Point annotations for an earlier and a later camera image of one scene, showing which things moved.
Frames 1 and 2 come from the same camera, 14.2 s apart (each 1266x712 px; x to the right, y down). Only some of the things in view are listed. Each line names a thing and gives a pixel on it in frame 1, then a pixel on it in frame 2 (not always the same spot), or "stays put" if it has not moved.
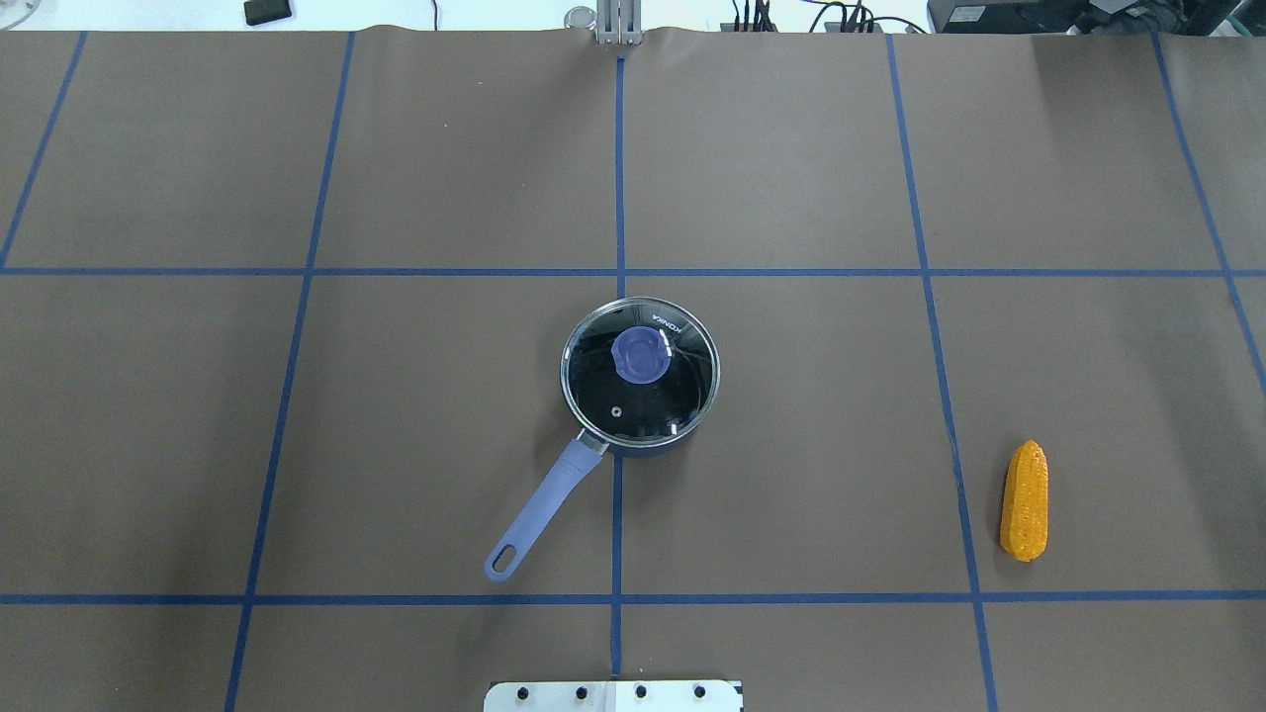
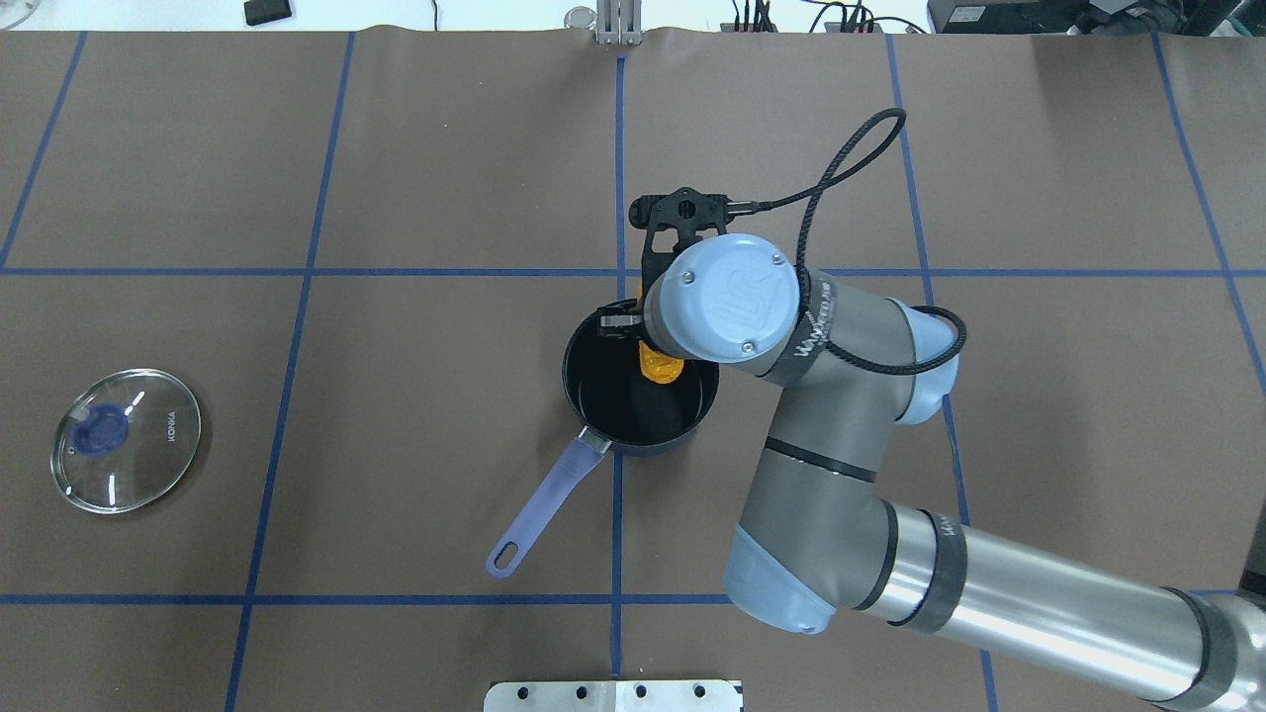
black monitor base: x=1006 y=16 stays put
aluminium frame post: x=619 y=22 stays put
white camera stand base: x=615 y=696 stays put
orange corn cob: x=1024 y=526 → x=659 y=367
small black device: x=263 y=11 stays put
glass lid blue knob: x=640 y=371 → x=125 y=441
